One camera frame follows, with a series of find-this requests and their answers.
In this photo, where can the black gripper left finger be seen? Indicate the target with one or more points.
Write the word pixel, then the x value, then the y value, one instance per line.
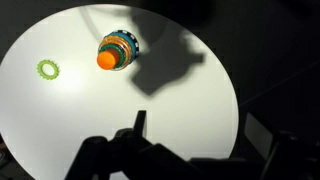
pixel 110 156

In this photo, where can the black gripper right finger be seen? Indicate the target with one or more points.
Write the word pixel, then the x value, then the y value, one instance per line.
pixel 290 156

